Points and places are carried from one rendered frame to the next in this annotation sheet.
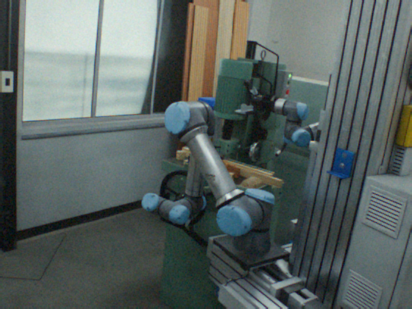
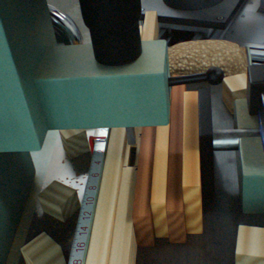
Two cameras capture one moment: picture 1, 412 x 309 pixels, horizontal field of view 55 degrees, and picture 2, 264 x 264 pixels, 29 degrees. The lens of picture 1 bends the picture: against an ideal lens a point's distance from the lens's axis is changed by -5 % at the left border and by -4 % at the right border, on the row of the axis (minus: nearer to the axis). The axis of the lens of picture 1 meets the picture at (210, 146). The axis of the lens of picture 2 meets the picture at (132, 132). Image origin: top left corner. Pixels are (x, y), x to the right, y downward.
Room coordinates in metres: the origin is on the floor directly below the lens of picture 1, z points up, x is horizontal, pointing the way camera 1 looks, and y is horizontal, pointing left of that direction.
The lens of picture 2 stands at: (2.37, 0.36, 1.35)
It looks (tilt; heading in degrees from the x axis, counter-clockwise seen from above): 39 degrees down; 247
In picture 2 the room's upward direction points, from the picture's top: 9 degrees counter-clockwise
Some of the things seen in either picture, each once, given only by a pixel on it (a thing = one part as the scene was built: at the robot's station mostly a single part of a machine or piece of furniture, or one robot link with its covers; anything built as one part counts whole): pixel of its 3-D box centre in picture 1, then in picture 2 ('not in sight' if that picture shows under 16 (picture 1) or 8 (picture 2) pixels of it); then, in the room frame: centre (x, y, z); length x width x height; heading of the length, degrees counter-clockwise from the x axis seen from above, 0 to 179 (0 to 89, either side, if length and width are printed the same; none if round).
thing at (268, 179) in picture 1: (234, 169); (139, 122); (2.15, -0.14, 0.92); 0.58 x 0.02 x 0.04; 57
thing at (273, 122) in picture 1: (272, 115); not in sight; (2.29, -0.32, 1.23); 0.09 x 0.08 x 0.15; 147
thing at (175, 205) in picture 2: (218, 166); (178, 148); (2.14, -0.06, 0.93); 0.25 x 0.02 x 0.05; 57
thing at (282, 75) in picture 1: (282, 84); not in sight; (2.38, -0.37, 1.40); 0.10 x 0.06 x 0.16; 147
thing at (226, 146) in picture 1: (226, 146); (106, 89); (2.21, -0.09, 1.03); 0.14 x 0.07 x 0.09; 147
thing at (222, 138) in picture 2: not in sight; (231, 139); (2.09, -0.01, 0.95); 0.09 x 0.07 x 0.09; 57
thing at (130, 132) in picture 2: not in sight; (129, 126); (2.19, -0.08, 0.97); 0.01 x 0.01 x 0.05; 57
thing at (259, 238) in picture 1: (253, 234); not in sight; (1.47, -0.21, 0.87); 0.15 x 0.15 x 0.10
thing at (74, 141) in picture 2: not in sight; (74, 139); (2.21, -0.28, 0.82); 0.04 x 0.03 x 0.04; 1
